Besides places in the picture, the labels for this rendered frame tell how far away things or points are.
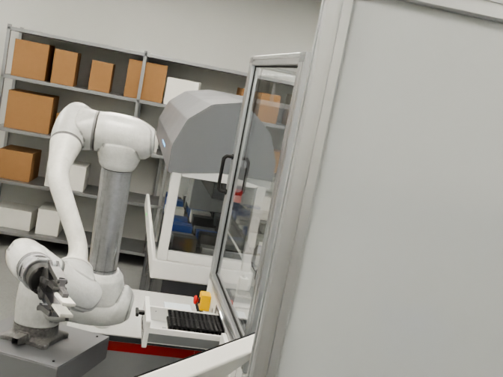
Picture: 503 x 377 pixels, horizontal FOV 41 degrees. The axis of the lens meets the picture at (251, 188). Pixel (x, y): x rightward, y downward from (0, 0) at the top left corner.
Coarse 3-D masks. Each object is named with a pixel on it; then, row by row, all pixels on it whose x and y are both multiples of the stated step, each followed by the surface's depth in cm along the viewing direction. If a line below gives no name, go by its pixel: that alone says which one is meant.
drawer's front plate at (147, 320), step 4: (148, 296) 283; (144, 300) 280; (148, 300) 278; (144, 304) 276; (148, 304) 273; (144, 308) 273; (148, 308) 269; (148, 312) 264; (144, 316) 266; (148, 316) 260; (144, 320) 263; (148, 320) 256; (144, 324) 260; (148, 324) 256; (144, 328) 256; (148, 328) 256; (144, 332) 256; (148, 332) 256; (144, 336) 256; (144, 340) 257; (144, 344) 257
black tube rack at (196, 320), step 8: (176, 312) 279; (184, 312) 281; (168, 320) 276; (176, 320) 270; (184, 320) 271; (192, 320) 273; (200, 320) 274; (208, 320) 276; (216, 320) 278; (168, 328) 267; (176, 328) 269; (184, 328) 270; (192, 328) 265; (200, 328) 265; (208, 328) 267; (216, 328) 269
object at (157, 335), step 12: (156, 312) 282; (192, 312) 285; (156, 324) 279; (156, 336) 259; (168, 336) 260; (180, 336) 261; (192, 336) 261; (204, 336) 262; (216, 336) 263; (204, 348) 263
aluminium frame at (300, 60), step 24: (240, 120) 304; (288, 120) 215; (240, 144) 303; (288, 144) 211; (216, 240) 316; (264, 240) 221; (216, 264) 312; (264, 264) 217; (216, 288) 294; (240, 336) 239
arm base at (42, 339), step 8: (16, 328) 234; (24, 328) 232; (32, 328) 232; (48, 328) 235; (56, 328) 238; (0, 336) 233; (8, 336) 233; (16, 336) 229; (24, 336) 230; (32, 336) 232; (40, 336) 233; (48, 336) 235; (56, 336) 239; (64, 336) 244; (16, 344) 228; (32, 344) 231; (40, 344) 230; (48, 344) 232
